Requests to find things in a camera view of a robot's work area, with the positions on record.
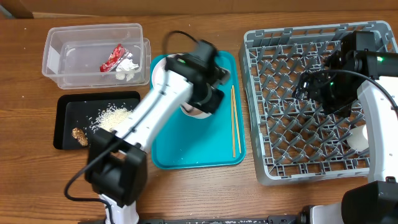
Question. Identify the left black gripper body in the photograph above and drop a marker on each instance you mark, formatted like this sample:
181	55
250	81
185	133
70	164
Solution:
206	96

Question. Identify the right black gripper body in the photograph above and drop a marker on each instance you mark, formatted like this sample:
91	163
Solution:
336	92

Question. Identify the small white rice bowl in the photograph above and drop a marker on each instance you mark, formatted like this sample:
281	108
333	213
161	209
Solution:
193	112

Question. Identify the white cup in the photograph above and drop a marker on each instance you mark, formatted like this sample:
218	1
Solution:
358	140

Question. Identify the white napkin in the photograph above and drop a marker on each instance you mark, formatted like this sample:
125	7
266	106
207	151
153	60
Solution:
125	68

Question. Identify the red snack wrapper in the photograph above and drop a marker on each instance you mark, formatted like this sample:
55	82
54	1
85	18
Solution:
114	59

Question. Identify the rice pile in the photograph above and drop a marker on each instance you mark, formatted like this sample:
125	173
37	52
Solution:
108	118

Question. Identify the golden food scrap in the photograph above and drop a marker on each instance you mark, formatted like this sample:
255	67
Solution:
80	136

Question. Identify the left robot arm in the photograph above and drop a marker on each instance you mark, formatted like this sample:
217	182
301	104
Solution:
117	161

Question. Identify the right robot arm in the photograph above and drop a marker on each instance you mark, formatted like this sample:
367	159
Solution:
371	78

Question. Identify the grey dishwasher rack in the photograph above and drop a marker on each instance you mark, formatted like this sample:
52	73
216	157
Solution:
293	140

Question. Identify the right wooden chopstick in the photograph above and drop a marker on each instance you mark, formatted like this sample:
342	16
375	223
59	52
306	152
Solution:
233	95

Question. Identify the large white plate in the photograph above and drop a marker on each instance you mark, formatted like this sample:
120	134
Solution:
158	73

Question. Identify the teal serving tray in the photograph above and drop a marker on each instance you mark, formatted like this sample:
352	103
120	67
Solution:
186	142

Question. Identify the clear plastic bin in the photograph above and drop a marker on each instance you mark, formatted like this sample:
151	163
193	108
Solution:
73	55

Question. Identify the black plastic tray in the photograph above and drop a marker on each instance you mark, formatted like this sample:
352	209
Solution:
81	111

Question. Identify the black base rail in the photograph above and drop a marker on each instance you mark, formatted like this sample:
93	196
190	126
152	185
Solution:
273	219

